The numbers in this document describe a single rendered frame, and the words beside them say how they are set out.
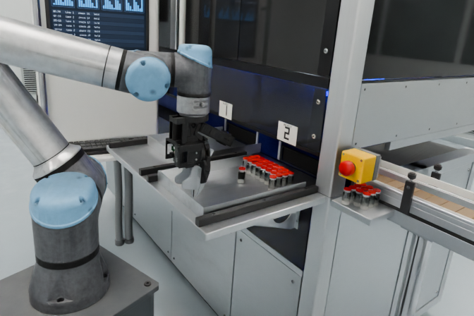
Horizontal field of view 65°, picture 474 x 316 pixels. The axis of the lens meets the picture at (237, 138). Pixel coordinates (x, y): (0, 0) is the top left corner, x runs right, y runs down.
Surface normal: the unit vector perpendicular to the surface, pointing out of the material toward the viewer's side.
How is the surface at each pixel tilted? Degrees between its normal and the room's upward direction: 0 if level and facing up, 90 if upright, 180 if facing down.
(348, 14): 90
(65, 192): 7
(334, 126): 90
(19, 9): 90
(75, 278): 72
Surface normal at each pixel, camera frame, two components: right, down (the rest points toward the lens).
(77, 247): 0.67, 0.26
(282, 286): -0.81, 0.11
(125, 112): 0.47, 0.28
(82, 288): 0.66, -0.04
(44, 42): 0.33, -0.12
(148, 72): 0.22, 0.30
